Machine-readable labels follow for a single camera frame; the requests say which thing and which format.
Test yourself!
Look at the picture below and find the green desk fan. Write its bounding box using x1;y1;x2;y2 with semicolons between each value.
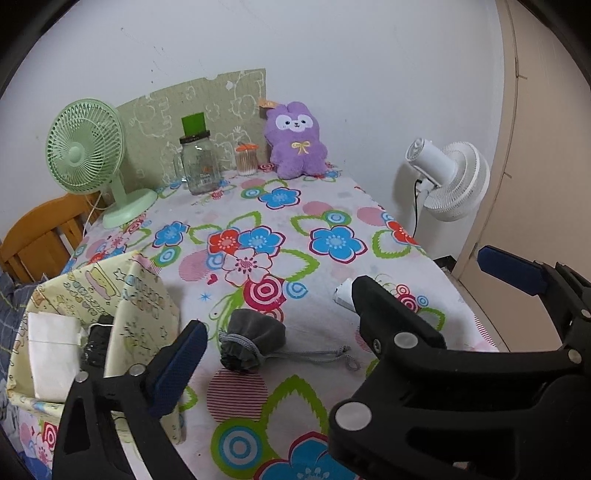
45;98;159;230

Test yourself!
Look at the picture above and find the beige door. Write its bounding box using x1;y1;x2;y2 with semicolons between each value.
451;0;591;354

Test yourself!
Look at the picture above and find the glass jar mug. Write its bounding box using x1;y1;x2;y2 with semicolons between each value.
174;131;221;196

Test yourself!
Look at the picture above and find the blue plaid bedding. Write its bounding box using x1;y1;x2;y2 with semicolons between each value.
0;272;38;334

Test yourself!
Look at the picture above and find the white standing fan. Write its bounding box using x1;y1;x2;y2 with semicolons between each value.
405;137;491;223

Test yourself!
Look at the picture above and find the purple plush bunny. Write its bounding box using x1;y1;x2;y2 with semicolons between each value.
259;99;329;180

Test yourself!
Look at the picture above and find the black fabric item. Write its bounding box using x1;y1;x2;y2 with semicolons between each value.
82;316;114;371

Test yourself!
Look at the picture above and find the white soft pack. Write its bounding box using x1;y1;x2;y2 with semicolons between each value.
28;311;91;402

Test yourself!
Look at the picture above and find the white fan cable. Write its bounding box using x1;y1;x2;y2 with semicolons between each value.
83;191;105;232

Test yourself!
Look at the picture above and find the black fan cable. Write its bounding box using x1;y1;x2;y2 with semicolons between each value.
412;178;424;241

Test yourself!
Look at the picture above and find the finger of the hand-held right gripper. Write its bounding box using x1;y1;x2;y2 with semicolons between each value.
478;244;591;337
328;275;591;480

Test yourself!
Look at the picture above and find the yellow printed fabric box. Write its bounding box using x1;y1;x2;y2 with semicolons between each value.
7;250;188;446

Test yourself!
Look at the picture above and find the grey drawstring pouch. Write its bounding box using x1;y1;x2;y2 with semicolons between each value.
218;308;361;376

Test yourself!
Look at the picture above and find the green patterned board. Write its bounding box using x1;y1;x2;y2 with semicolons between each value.
115;68;267;186

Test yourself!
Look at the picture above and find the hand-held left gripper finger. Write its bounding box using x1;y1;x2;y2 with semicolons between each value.
53;318;209;480

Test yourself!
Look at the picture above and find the cotton swab jar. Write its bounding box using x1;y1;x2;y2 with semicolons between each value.
235;143;259;177

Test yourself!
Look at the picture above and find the floral tablecloth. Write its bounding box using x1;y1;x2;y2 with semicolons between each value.
18;159;502;480

